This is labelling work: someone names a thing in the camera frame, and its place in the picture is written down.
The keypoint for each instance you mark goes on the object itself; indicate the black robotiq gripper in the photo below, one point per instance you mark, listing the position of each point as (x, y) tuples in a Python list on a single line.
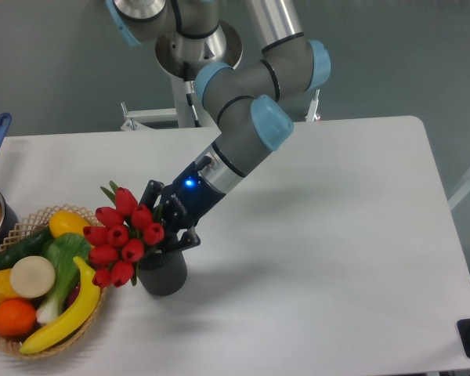
[(183, 202)]

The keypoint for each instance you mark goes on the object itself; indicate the red tulip bouquet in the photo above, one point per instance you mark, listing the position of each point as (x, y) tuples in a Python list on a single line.
[(127, 232)]

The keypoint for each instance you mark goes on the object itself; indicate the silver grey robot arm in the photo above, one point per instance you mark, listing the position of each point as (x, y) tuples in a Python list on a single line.
[(195, 46)]

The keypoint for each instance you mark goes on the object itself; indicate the dark grey ribbed vase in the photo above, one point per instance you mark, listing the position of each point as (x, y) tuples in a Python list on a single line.
[(162, 274)]

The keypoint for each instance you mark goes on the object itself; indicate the yellow banana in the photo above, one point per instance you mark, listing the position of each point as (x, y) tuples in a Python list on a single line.
[(70, 320)]

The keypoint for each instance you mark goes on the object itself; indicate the green bok choy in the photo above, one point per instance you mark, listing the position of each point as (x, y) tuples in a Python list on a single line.
[(60, 253)]

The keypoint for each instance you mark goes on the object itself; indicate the green cucumber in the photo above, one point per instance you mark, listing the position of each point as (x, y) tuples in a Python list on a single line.
[(30, 245)]

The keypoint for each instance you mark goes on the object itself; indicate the woven wicker basket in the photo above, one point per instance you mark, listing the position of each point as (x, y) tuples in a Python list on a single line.
[(32, 224)]

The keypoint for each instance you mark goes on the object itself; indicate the beige round wooden disc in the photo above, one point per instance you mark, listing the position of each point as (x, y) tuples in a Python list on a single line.
[(32, 277)]

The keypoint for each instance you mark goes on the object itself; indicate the orange fruit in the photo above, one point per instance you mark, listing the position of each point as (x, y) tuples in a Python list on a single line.
[(17, 317)]

